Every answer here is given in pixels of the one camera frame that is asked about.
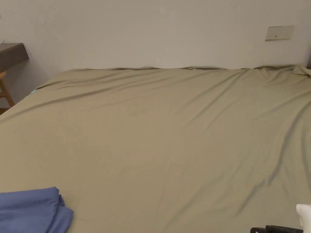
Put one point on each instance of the dark wall-mounted desk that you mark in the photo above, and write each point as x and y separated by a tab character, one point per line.
12	54

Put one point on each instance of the white wall switch panel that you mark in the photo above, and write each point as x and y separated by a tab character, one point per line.
279	32

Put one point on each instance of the bed with olive green sheet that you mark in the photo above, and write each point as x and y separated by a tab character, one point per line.
155	136

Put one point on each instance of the blue garment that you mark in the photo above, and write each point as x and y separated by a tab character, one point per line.
31	211

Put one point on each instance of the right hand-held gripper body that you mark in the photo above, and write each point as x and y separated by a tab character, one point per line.
305	217

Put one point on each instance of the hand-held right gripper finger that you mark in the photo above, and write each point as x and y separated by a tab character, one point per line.
258	230

